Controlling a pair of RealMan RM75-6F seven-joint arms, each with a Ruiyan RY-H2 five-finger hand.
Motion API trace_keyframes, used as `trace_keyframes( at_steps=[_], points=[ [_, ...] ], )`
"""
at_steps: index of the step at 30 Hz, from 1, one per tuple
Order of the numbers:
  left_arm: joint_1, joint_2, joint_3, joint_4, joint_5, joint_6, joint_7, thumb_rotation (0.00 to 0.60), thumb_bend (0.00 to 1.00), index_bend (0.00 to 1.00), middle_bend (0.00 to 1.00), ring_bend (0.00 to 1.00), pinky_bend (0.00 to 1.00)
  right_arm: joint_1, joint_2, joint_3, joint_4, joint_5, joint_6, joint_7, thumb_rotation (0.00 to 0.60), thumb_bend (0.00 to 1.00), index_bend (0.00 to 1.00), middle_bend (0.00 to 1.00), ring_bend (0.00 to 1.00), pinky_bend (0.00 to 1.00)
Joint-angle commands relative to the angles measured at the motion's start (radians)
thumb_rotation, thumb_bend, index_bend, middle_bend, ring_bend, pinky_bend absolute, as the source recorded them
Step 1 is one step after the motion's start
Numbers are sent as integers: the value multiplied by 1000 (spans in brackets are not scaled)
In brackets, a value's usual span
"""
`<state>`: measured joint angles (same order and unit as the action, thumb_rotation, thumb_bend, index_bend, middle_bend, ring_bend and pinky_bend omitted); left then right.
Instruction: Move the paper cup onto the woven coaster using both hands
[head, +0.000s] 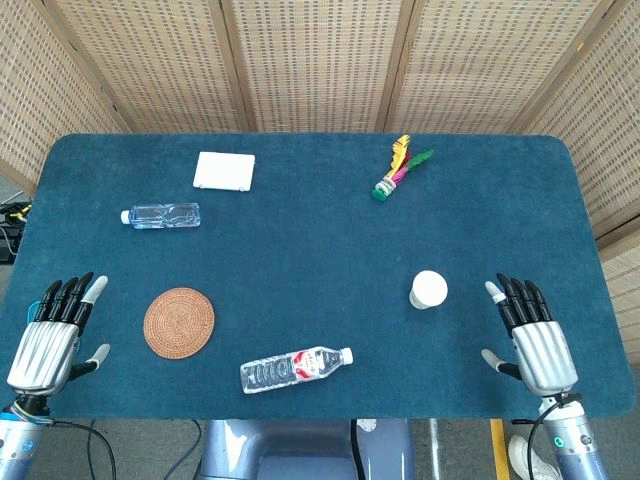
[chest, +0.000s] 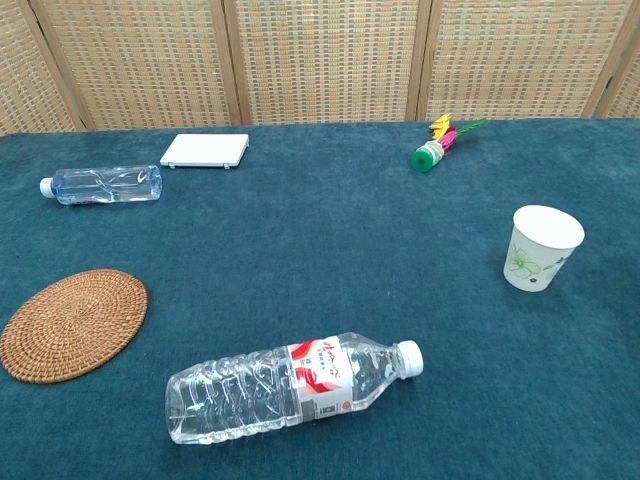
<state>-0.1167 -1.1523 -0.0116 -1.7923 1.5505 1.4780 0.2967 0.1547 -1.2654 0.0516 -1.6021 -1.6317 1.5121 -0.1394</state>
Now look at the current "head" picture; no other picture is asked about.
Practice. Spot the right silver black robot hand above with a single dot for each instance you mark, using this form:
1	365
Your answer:
542	352

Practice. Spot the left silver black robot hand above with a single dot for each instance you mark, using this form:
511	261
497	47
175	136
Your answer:
42	350

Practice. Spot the white paper cup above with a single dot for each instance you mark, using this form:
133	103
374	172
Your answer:
429	289

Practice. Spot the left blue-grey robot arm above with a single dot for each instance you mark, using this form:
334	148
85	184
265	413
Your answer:
15	445

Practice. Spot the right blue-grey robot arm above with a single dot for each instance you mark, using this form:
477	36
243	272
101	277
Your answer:
575	450

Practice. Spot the round woven rattan coaster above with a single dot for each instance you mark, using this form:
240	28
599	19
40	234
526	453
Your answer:
179	323

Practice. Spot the white shoe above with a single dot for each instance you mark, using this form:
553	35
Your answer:
525	457

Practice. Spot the clear bottle without label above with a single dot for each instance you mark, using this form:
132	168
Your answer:
165	216

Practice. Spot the blue-grey robot torso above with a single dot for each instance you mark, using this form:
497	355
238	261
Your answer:
240	445

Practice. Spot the colourful feather shuttlecock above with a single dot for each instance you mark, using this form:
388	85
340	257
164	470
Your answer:
384	189

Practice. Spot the clear bottle with red label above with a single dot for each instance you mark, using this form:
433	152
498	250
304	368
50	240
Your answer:
280	372

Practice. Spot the blue table cloth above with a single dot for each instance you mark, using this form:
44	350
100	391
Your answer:
310	260

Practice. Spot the flat white plastic box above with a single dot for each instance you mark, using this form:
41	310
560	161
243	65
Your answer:
224	171

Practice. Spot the woven bamboo folding screen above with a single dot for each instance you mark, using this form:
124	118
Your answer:
320	60

